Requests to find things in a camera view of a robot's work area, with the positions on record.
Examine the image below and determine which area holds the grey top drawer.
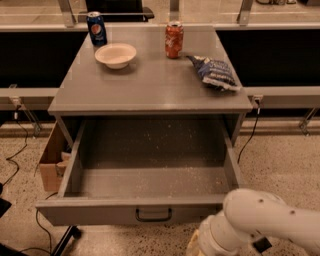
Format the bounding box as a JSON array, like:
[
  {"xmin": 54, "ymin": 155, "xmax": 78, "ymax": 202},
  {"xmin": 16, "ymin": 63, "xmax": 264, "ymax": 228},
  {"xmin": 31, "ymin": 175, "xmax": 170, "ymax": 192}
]
[{"xmin": 36, "ymin": 118, "xmax": 241, "ymax": 226}]

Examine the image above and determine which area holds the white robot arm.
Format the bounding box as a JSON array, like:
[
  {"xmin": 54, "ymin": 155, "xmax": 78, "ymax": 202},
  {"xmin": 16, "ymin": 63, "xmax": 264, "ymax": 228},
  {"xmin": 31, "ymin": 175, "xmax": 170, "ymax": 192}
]
[{"xmin": 186, "ymin": 189, "xmax": 320, "ymax": 256}]

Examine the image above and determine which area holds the black floor stand leg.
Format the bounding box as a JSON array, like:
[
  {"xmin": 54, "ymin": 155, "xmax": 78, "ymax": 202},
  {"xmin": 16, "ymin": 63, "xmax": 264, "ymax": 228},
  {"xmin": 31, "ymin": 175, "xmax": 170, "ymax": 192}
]
[{"xmin": 51, "ymin": 226, "xmax": 82, "ymax": 256}]

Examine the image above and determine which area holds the cardboard box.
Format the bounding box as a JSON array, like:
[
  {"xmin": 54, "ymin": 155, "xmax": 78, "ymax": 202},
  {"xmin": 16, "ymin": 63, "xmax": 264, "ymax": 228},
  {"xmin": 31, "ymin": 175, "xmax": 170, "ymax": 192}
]
[{"xmin": 39, "ymin": 123, "xmax": 70, "ymax": 192}]

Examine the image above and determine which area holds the blue chip bag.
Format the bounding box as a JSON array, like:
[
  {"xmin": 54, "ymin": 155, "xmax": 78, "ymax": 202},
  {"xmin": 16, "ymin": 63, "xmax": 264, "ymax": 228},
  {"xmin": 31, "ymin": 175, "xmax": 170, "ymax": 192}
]
[{"xmin": 188, "ymin": 56, "xmax": 240, "ymax": 92}]

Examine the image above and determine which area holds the white bowl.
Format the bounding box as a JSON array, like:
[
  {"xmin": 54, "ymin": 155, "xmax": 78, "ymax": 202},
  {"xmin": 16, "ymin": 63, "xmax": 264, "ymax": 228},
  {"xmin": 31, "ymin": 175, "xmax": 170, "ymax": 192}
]
[{"xmin": 95, "ymin": 43, "xmax": 137, "ymax": 69}]

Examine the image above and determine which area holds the orange soda can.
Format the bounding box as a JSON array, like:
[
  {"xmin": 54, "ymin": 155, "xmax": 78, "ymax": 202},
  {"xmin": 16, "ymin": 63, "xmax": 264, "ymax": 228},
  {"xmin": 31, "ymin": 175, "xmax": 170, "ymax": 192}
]
[{"xmin": 165, "ymin": 21, "xmax": 184, "ymax": 59}]

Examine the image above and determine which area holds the blue Pepsi can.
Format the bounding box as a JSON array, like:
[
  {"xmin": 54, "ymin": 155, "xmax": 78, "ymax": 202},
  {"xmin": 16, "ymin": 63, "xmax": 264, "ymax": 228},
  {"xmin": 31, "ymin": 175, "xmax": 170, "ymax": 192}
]
[{"xmin": 86, "ymin": 11, "xmax": 107, "ymax": 46}]

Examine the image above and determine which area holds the black drawer handle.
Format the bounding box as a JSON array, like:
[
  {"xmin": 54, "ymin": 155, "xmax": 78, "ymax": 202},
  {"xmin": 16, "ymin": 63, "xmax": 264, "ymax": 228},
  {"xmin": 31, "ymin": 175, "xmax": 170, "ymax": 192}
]
[{"xmin": 135, "ymin": 208, "xmax": 172, "ymax": 223}]

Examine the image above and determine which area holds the black cable right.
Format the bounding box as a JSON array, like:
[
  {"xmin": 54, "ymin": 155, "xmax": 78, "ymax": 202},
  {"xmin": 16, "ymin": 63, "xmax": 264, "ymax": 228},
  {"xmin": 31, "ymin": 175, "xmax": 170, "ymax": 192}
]
[{"xmin": 236, "ymin": 98, "xmax": 262, "ymax": 165}]

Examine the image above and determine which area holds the black cable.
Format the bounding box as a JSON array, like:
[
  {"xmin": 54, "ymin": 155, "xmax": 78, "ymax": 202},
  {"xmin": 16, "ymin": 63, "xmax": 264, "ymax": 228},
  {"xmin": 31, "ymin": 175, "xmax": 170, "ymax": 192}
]
[
  {"xmin": 236, "ymin": 98, "xmax": 262, "ymax": 165},
  {"xmin": 0, "ymin": 104, "xmax": 30, "ymax": 188}
]

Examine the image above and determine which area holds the metal bracket right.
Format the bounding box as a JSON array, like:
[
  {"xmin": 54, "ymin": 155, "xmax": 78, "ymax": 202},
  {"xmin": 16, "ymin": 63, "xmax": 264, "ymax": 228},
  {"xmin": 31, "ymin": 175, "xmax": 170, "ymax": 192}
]
[{"xmin": 299, "ymin": 108, "xmax": 319, "ymax": 136}]

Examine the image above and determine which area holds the metal bracket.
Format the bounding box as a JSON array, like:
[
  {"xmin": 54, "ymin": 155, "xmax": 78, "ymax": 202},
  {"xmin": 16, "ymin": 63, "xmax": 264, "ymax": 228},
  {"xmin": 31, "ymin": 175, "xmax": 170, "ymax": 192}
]
[
  {"xmin": 9, "ymin": 96, "xmax": 42, "ymax": 137},
  {"xmin": 299, "ymin": 108, "xmax": 319, "ymax": 136}
]

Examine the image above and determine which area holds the black cable left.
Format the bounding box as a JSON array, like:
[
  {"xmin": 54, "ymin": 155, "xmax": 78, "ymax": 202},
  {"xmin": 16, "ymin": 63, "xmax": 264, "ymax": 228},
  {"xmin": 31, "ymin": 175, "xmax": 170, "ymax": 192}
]
[{"xmin": 0, "ymin": 104, "xmax": 30, "ymax": 188}]

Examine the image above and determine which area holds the metal bracket left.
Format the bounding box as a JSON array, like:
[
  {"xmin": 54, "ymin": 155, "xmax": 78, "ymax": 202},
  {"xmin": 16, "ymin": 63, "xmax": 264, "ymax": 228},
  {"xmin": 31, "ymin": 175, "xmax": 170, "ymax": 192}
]
[{"xmin": 9, "ymin": 96, "xmax": 42, "ymax": 137}]

